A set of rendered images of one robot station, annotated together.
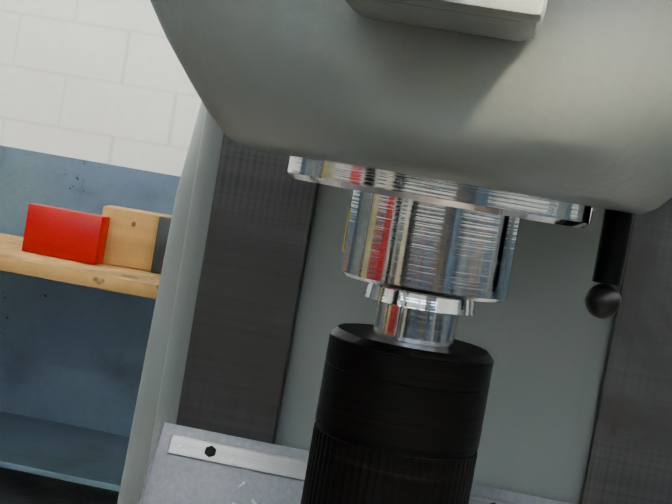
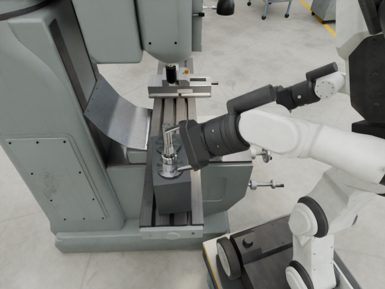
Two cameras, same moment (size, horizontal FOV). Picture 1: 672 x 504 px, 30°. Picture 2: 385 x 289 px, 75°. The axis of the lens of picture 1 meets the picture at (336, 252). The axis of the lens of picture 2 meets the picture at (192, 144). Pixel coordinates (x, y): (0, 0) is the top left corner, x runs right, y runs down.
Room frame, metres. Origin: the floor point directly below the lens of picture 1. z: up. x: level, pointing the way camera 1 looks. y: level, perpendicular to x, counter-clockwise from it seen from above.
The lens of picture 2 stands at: (0.42, 0.97, 1.82)
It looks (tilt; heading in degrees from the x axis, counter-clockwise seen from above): 47 degrees down; 261
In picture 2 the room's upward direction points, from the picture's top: straight up
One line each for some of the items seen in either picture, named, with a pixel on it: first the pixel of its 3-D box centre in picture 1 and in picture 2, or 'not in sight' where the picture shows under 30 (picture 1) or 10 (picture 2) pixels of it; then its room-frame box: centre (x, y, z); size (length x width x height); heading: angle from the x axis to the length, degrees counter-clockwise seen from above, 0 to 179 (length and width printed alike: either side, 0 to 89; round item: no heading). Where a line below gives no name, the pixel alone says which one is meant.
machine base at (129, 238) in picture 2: not in sight; (147, 206); (0.60, -0.06, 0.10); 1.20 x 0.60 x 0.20; 173
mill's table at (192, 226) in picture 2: not in sight; (175, 120); (0.35, -0.04, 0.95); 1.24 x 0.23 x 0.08; 83
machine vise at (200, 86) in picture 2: not in sight; (179, 82); (0.29, -0.25, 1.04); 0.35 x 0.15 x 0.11; 172
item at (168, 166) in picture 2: not in sight; (169, 160); (0.41, 0.45, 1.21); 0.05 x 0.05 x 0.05
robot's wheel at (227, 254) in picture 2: not in sight; (227, 257); (0.17, 0.53, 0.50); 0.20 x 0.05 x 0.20; 100
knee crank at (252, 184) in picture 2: not in sight; (266, 184); (-0.15, 0.18, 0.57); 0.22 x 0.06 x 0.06; 173
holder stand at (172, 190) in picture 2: not in sight; (171, 172); (0.41, 0.40, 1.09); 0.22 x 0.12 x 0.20; 89
